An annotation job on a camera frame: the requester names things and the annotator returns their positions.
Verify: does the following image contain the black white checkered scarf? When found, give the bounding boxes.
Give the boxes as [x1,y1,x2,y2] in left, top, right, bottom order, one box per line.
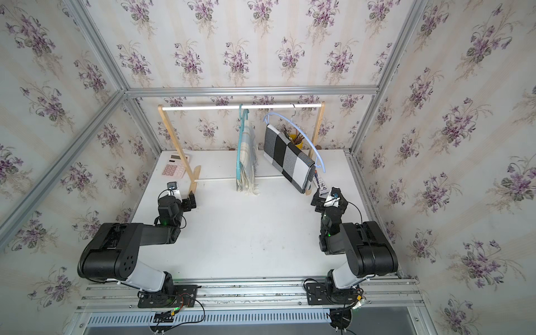
[263,124,315,193]

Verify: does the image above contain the cream blue plaid scarf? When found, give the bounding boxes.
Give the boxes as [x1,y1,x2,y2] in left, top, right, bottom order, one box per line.
[236,120,259,195]

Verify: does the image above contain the light blue clothes hanger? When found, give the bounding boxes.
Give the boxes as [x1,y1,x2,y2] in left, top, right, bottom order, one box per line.
[262,104,326,170]

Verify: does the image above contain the teal clothes hanger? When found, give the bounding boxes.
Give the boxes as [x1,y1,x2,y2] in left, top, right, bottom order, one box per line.
[236,104,249,181]

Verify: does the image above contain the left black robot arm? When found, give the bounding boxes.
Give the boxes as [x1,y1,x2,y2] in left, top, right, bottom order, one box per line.
[78,189,196,295]

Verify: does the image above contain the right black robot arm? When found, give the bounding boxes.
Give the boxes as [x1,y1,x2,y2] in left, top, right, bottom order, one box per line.
[311,188,399,291]

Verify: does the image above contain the blue white pencil box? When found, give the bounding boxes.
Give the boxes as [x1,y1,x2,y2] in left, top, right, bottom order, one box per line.
[314,171,330,198]

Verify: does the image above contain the pink calculator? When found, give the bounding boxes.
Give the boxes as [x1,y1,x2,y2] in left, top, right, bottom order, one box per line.
[162,154,186,180]

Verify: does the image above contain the yellow pencil cup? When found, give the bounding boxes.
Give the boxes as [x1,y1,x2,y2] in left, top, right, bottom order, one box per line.
[290,134,304,150]

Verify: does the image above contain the wooden clothes rack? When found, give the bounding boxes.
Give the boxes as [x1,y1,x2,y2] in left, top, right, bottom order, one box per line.
[158,102,326,173]

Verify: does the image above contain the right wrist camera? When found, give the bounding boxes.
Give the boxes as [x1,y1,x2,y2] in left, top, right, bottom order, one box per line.
[324,187,341,207]

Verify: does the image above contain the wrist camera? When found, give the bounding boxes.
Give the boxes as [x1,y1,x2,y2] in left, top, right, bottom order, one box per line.
[166,181,181,199]
[324,187,341,207]

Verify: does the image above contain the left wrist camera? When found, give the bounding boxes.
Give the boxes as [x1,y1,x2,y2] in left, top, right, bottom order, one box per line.
[166,181,181,199]

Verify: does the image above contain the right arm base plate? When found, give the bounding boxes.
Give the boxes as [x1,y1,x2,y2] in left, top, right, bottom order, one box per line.
[302,279,364,306]

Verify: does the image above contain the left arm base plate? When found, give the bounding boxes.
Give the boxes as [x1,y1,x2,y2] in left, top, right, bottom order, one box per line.
[138,285,199,308]

